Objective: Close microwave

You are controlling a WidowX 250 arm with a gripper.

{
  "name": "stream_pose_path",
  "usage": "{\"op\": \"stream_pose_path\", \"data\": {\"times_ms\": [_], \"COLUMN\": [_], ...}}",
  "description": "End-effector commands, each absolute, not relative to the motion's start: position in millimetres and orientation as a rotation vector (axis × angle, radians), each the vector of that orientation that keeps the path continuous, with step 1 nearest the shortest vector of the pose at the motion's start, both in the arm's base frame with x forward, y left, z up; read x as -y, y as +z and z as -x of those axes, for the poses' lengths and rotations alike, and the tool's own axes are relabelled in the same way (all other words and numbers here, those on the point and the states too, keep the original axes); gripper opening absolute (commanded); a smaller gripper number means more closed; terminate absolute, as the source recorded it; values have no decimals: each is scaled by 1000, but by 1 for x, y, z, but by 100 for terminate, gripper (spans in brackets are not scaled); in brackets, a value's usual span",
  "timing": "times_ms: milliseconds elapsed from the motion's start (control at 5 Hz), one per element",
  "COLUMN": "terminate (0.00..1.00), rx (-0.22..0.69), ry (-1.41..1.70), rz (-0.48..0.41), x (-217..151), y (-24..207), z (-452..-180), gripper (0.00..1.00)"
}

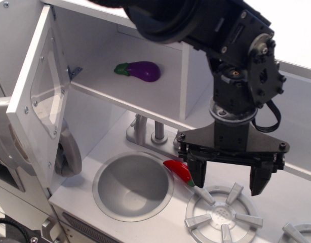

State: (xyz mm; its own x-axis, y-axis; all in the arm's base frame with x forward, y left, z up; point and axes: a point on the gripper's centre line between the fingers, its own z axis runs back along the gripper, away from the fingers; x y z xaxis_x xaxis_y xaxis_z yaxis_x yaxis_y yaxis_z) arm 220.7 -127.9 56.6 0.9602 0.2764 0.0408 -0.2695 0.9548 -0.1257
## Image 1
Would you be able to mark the grey stove burner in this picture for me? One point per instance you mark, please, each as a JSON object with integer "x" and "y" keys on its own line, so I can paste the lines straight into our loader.
{"x": 221, "y": 214}
{"x": 296, "y": 233}

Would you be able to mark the round metal sink bowl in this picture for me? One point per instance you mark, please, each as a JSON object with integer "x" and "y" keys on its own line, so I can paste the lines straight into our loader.
{"x": 132, "y": 186}

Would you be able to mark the white microwave door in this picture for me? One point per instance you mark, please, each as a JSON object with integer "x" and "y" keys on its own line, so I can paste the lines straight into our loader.
{"x": 37, "y": 104}

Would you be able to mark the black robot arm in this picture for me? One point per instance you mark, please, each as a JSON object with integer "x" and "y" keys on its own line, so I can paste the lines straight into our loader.
{"x": 239, "y": 46}

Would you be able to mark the grey toy faucet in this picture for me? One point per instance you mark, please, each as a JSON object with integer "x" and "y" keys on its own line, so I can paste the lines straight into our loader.
{"x": 153, "y": 136}

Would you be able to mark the grey toy telephone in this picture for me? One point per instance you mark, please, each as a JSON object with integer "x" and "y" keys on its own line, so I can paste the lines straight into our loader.
{"x": 68, "y": 161}

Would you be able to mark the red toy chili pepper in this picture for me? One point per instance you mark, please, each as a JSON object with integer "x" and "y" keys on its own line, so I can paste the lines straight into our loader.
{"x": 181, "y": 170}

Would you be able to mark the purple toy eggplant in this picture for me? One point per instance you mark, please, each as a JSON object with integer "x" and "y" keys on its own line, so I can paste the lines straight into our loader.
{"x": 144, "y": 70}

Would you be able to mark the grey fridge door handle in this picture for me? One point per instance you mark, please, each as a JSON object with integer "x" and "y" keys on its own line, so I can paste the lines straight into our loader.
{"x": 11, "y": 152}

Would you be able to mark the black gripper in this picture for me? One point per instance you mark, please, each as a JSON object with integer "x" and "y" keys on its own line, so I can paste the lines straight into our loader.
{"x": 240, "y": 145}

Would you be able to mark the white toy kitchen cabinet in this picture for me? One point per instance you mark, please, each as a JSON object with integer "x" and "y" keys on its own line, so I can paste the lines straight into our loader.
{"x": 101, "y": 104}

